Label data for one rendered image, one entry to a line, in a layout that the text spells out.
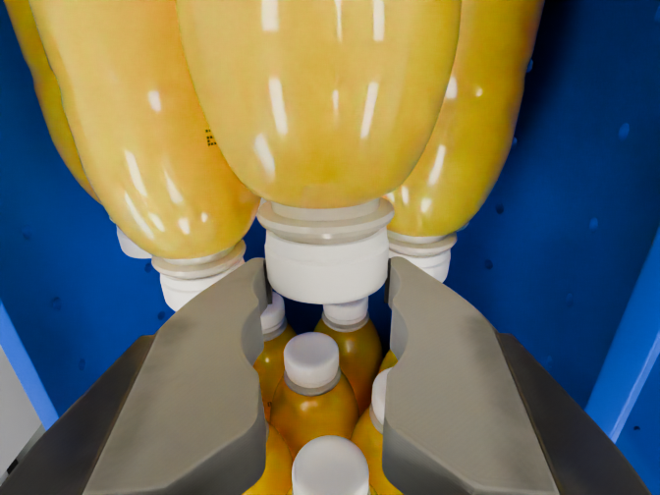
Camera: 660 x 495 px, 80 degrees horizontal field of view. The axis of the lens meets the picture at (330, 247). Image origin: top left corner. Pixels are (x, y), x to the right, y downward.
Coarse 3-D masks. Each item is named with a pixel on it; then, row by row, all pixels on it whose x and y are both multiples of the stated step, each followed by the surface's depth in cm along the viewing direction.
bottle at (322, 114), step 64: (192, 0) 8; (256, 0) 7; (320, 0) 7; (384, 0) 7; (448, 0) 8; (192, 64) 9; (256, 64) 8; (320, 64) 8; (384, 64) 8; (448, 64) 9; (256, 128) 9; (320, 128) 8; (384, 128) 9; (256, 192) 10; (320, 192) 9; (384, 192) 10
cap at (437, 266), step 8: (392, 256) 19; (408, 256) 18; (416, 256) 18; (424, 256) 18; (432, 256) 18; (440, 256) 18; (448, 256) 19; (416, 264) 18; (424, 264) 18; (432, 264) 18; (440, 264) 19; (448, 264) 19; (432, 272) 19; (440, 272) 19; (440, 280) 19
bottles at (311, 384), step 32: (32, 32) 16; (32, 64) 17; (64, 128) 18; (64, 160) 19; (320, 320) 36; (352, 320) 33; (288, 352) 28; (320, 352) 28; (352, 352) 33; (288, 384) 28; (320, 384) 27; (352, 384) 34; (288, 416) 28; (320, 416) 27; (352, 416) 29
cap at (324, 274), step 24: (360, 240) 11; (384, 240) 12; (288, 264) 11; (312, 264) 11; (336, 264) 11; (360, 264) 11; (384, 264) 12; (288, 288) 11; (312, 288) 11; (336, 288) 11; (360, 288) 11
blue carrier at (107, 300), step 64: (0, 0) 17; (576, 0) 19; (640, 0) 16; (0, 64) 18; (576, 64) 19; (640, 64) 16; (0, 128) 18; (576, 128) 20; (640, 128) 15; (0, 192) 17; (64, 192) 22; (512, 192) 25; (576, 192) 20; (640, 192) 15; (0, 256) 17; (64, 256) 22; (128, 256) 27; (256, 256) 35; (512, 256) 26; (576, 256) 20; (640, 256) 14; (0, 320) 17; (64, 320) 22; (128, 320) 27; (384, 320) 38; (512, 320) 27; (576, 320) 20; (640, 320) 9; (64, 384) 21; (576, 384) 19; (640, 384) 10
